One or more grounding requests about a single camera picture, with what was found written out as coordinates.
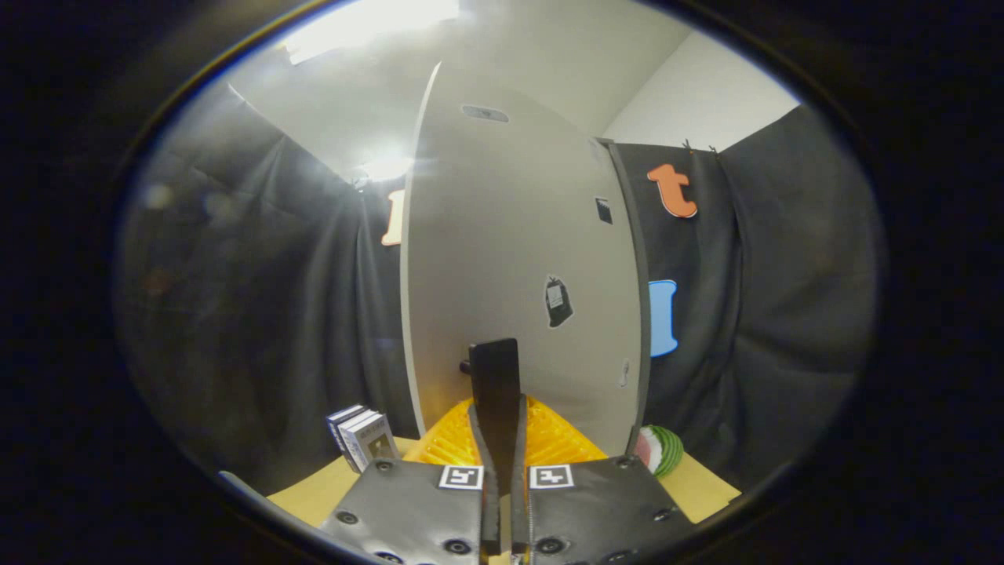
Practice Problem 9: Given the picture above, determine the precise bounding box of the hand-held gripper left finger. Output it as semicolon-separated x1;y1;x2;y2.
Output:
320;396;503;565

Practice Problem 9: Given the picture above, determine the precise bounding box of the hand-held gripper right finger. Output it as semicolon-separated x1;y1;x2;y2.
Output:
510;395;697;565

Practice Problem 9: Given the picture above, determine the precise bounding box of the black door handle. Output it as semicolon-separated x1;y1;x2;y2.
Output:
460;338;523;497

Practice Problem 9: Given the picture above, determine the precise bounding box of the grey shoe cabinet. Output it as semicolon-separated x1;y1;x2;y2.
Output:
596;137;653;457

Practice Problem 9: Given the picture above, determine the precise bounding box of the white shoe cabinet door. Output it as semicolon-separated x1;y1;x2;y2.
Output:
399;63;646;460

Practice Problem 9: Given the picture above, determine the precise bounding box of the grey portrait cover book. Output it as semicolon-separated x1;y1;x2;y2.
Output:
341;410;399;474

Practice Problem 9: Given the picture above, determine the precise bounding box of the watermelon slice toy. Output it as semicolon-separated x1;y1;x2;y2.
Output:
633;425;685;480

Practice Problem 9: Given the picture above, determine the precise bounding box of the blue spine book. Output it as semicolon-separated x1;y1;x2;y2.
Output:
326;404;369;457

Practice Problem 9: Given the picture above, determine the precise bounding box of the black backdrop cloth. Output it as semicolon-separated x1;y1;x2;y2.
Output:
114;82;881;497

